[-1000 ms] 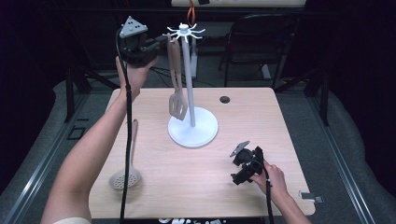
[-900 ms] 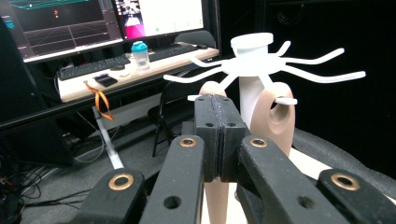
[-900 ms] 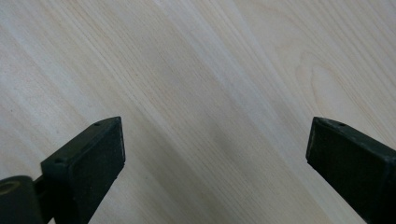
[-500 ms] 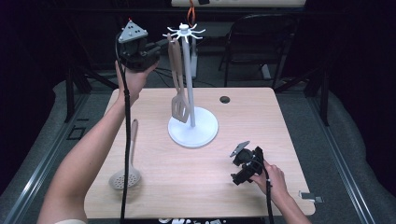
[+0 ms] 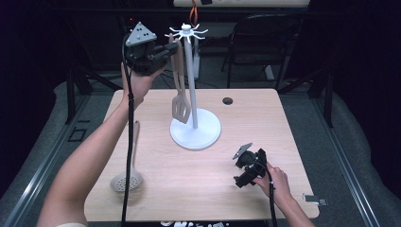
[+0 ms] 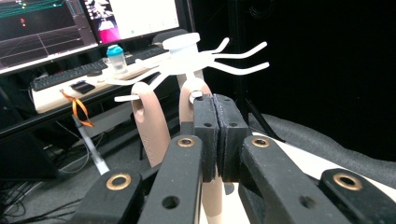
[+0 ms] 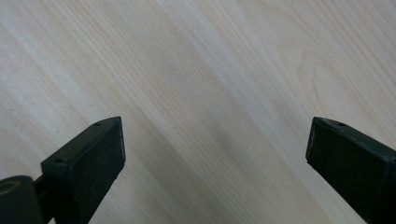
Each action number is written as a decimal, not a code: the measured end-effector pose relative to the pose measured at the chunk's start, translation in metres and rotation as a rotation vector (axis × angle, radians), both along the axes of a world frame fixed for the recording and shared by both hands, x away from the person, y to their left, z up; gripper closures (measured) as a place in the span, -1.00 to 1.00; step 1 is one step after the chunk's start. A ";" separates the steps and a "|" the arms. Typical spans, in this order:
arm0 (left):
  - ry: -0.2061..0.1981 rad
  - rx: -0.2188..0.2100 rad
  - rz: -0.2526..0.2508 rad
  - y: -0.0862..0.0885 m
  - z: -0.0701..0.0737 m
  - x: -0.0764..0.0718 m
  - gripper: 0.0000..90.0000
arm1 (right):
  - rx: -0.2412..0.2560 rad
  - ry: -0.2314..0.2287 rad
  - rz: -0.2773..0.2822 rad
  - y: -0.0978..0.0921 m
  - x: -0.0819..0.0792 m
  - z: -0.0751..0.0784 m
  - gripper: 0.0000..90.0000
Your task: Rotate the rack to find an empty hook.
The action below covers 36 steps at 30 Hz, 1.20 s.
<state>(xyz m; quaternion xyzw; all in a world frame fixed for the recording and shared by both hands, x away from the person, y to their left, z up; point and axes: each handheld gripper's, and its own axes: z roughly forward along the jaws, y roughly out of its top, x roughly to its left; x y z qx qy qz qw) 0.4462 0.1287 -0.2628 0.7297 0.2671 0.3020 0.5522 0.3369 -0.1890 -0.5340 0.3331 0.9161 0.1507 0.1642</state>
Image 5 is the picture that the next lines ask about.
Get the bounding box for black metal frame stand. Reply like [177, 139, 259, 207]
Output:
[277, 67, 335, 129]
[64, 62, 124, 126]

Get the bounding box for black folding chair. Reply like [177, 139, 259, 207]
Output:
[220, 13, 302, 91]

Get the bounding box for person's left hand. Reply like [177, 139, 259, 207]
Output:
[120, 61, 167, 107]

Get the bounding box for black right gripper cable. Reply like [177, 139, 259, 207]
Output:
[265, 166, 278, 227]

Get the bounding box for grey metal floor piece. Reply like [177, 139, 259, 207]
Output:
[302, 193, 329, 207]

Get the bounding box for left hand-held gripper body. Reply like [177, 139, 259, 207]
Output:
[122, 21, 159, 76]

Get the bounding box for white utensil stand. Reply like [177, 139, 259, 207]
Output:
[164, 23, 222, 151]

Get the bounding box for person's right hand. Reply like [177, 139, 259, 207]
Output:
[253, 162, 292, 204]

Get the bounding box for beige perforated skimmer spoon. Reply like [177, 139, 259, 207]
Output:
[109, 120, 144, 193]

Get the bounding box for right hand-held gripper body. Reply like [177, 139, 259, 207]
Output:
[232, 142, 269, 179]

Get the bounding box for aluminium floor rail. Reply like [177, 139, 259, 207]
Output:
[310, 94, 382, 227]
[3, 94, 91, 227]

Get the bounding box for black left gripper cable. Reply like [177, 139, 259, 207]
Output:
[121, 37, 135, 227]

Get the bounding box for orange strap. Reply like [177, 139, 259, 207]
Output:
[188, 0, 199, 25]

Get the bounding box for small white parts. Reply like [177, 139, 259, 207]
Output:
[160, 220, 235, 227]

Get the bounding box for beige background table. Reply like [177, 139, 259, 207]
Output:
[173, 0, 313, 8]

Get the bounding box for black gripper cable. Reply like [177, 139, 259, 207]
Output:
[121, 37, 135, 227]
[265, 166, 278, 227]

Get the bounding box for beige slotted spatula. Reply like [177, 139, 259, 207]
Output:
[168, 32, 192, 125]

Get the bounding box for white table leg post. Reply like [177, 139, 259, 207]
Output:
[192, 37, 201, 79]

